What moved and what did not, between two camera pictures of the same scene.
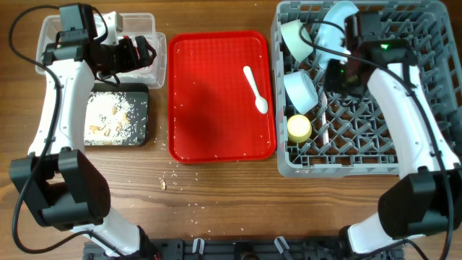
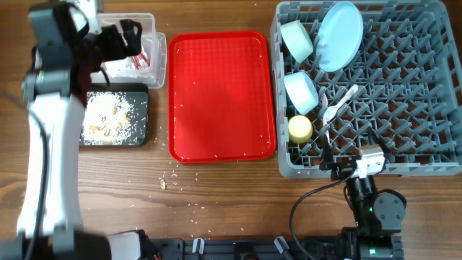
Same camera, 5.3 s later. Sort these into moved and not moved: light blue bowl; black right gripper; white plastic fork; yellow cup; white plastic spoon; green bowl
Moved: white plastic spoon; black right gripper
Not moved: light blue bowl; white plastic fork; green bowl; yellow cup
